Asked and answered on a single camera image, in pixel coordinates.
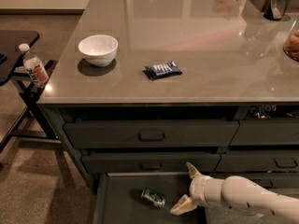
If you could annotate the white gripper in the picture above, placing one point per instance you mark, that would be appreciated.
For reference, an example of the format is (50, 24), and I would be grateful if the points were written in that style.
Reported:
(199, 189)

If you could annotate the green soda can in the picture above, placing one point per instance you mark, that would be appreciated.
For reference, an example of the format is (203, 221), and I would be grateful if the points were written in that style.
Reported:
(153, 197)

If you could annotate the middle left drawer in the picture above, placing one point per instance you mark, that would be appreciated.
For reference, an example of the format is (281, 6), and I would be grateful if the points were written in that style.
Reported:
(138, 162)

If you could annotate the middle right drawer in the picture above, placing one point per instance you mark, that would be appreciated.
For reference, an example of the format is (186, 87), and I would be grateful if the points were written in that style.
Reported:
(258, 161)

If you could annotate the top left drawer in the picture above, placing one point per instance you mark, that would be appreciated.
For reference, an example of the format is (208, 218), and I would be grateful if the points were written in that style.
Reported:
(150, 133)

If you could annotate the open bottom left drawer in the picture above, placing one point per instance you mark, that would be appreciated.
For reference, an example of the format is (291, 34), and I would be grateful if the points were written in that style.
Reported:
(119, 201)

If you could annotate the bottom right drawer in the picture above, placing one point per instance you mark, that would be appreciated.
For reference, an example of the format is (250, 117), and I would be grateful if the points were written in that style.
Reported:
(274, 180)

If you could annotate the top right drawer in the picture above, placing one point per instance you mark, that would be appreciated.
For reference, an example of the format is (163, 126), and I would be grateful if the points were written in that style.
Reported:
(268, 132)

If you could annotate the chip bag in drawer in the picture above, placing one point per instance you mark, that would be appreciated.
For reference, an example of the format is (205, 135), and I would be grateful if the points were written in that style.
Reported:
(274, 111)

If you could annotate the blue snack packet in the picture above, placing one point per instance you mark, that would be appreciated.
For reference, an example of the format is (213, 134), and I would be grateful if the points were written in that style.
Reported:
(162, 70)

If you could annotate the white bowl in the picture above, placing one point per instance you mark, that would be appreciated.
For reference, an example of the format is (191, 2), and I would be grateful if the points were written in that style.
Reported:
(98, 50)

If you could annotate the black side table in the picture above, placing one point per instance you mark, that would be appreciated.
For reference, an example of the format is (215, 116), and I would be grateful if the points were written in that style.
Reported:
(9, 42)

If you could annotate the glass jar with snacks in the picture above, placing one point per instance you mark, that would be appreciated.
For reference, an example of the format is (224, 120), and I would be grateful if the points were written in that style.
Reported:
(291, 45)

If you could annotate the clear water bottle orange label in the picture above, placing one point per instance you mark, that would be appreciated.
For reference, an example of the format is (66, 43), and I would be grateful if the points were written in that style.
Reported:
(34, 66)

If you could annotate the dark metal container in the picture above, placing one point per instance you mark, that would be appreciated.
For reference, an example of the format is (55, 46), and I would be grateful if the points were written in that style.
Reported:
(275, 9)

